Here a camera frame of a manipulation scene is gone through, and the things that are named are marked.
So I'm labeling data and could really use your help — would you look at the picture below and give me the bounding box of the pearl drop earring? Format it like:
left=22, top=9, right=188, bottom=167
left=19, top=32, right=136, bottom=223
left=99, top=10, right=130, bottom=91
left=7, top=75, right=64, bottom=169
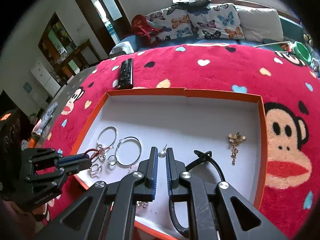
left=158, top=144, right=168, bottom=158

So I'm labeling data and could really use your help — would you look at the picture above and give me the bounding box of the silver wire rings cluster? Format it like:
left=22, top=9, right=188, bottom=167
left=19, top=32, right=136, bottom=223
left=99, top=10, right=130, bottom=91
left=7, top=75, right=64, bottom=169
left=88, top=153, right=106, bottom=178

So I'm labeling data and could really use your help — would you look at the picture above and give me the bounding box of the red string bracelet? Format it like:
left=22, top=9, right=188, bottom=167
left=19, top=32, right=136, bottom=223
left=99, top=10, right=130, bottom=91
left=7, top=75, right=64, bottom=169
left=83, top=146, right=112, bottom=163

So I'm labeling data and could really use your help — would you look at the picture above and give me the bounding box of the black watch band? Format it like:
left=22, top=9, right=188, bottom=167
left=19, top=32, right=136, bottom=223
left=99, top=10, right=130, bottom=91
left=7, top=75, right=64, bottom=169
left=169, top=151, right=224, bottom=239

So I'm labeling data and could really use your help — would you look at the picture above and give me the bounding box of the large silver hoop bangle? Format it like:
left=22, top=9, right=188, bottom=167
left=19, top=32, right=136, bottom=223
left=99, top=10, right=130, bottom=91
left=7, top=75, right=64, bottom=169
left=115, top=136, right=142, bottom=168

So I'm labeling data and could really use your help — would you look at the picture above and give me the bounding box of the gold pendant necklace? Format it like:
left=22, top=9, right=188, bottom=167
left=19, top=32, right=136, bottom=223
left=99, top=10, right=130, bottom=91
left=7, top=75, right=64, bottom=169
left=227, top=132, right=247, bottom=166

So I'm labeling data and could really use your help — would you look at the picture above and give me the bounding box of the orange shallow box tray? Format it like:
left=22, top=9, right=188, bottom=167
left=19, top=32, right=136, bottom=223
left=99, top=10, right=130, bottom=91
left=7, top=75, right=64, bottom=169
left=72, top=88, right=267, bottom=208

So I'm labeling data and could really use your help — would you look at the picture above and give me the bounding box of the black remote control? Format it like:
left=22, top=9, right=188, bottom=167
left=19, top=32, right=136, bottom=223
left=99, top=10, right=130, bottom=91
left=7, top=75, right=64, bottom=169
left=117, top=59, right=133, bottom=90

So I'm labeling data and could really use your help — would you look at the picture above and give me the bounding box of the white drawer cabinet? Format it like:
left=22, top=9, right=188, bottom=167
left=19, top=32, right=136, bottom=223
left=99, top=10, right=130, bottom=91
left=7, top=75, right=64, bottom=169
left=31, top=61, right=61, bottom=98

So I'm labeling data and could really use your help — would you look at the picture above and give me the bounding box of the wooden display cabinet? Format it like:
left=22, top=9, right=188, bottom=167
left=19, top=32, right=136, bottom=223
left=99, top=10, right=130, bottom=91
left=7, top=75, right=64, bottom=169
left=38, top=13, right=101, bottom=85

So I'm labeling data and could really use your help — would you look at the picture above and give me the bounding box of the red bag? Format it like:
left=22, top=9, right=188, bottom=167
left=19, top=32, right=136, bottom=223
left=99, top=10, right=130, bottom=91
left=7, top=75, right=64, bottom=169
left=131, top=15, right=163, bottom=45

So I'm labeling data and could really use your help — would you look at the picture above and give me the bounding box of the red monkey print blanket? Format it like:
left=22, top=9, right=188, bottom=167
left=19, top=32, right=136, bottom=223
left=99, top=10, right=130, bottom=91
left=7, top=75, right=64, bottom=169
left=43, top=42, right=319, bottom=239

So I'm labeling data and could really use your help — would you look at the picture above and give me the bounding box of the left butterfly print pillow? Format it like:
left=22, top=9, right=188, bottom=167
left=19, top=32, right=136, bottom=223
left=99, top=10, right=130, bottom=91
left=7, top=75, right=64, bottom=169
left=145, top=8, right=193, bottom=43

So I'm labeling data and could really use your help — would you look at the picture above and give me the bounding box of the butterfly print pillow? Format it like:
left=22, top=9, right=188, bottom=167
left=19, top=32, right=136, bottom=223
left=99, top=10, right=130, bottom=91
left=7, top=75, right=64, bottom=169
left=188, top=3, right=245, bottom=40
left=145, top=8, right=193, bottom=43

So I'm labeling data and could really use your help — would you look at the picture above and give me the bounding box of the dark wooden door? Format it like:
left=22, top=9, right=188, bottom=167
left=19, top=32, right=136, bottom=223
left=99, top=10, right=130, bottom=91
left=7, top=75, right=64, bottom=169
left=75, top=0, right=130, bottom=53

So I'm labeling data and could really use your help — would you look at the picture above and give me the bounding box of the right butterfly print pillow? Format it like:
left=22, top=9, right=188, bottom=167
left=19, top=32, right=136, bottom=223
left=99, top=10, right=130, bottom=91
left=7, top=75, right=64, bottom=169
left=188, top=3, right=245, bottom=40

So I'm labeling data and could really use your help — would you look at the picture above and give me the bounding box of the plain white pillow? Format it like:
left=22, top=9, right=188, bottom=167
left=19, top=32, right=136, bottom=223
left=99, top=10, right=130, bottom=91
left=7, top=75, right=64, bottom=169
left=236, top=7, right=284, bottom=42

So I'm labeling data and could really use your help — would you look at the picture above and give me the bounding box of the green plastic bowl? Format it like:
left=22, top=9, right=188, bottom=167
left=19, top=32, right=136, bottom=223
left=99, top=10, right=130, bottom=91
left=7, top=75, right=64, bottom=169
left=292, top=41, right=312, bottom=65

